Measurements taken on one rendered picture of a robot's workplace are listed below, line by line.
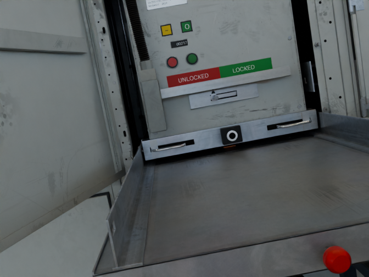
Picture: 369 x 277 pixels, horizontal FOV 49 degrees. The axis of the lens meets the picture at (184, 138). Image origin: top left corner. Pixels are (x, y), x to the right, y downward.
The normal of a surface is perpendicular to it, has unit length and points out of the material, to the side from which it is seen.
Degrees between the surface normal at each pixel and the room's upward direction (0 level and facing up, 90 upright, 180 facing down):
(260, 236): 0
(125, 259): 0
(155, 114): 90
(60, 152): 90
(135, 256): 0
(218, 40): 90
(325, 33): 90
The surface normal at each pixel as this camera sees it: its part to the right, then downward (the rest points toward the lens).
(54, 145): 0.94, -0.14
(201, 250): -0.18, -0.98
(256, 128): 0.05, 0.12
